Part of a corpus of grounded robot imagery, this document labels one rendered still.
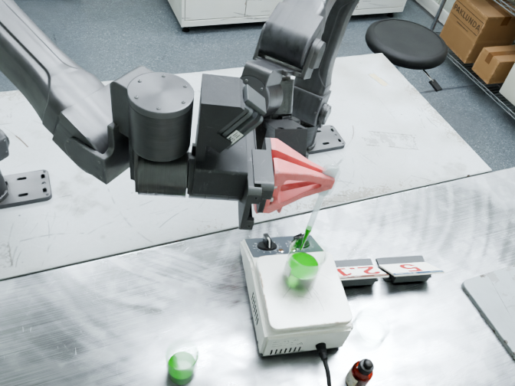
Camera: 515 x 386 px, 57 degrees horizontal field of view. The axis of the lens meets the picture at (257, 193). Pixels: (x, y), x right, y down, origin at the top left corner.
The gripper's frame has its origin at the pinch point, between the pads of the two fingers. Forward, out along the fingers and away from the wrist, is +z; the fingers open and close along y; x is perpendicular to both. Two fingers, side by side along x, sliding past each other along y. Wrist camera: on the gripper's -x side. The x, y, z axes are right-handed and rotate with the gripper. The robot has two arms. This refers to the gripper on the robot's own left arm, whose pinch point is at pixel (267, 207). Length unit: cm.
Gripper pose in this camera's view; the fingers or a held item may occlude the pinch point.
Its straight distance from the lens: 74.1
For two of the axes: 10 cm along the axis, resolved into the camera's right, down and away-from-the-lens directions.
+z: -0.4, 9.5, 3.0
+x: -2.0, -3.0, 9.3
